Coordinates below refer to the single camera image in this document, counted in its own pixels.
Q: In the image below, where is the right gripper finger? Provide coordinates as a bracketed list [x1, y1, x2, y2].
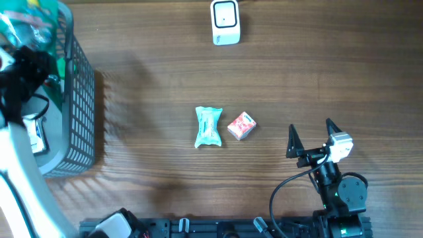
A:
[286, 124, 305, 158]
[326, 118, 342, 136]

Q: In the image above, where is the small red white box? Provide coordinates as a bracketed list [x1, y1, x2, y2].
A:
[227, 112, 256, 141]

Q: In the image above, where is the teal tissue pack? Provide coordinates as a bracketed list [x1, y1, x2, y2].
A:
[194, 106, 223, 148]

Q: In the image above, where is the white blue plaster pack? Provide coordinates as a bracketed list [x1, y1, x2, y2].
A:
[23, 114, 48, 154]

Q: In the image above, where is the green 3M glove package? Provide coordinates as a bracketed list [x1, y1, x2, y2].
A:
[1, 0, 65, 108]

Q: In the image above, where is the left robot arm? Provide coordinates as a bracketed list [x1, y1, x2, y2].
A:
[1, 46, 145, 237]

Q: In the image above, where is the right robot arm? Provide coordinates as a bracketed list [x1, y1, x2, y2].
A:
[286, 118, 368, 238]

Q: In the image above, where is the white barcode scanner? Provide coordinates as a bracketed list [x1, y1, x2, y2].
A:
[210, 0, 241, 46]

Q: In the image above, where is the grey plastic mesh basket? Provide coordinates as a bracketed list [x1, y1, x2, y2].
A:
[22, 1, 96, 177]

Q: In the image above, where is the right black cable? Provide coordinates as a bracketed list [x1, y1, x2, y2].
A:
[269, 153, 331, 238]

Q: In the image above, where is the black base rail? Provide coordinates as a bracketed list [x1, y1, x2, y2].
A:
[78, 216, 373, 238]

